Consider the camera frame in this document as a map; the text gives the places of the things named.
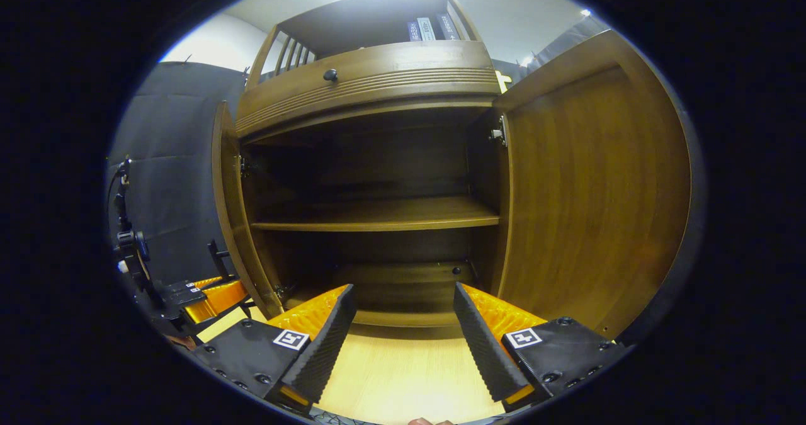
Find black backdrop cloth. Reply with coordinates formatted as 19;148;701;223
107;14;611;287

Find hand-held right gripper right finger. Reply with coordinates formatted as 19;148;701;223
453;282;630;413

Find wooden drawer with black knob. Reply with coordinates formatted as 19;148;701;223
235;40;501;139

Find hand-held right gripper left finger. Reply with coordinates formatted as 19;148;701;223
192;283;358;413

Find wooden inner cabinet shelf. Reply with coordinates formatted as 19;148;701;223
251;195;501;232

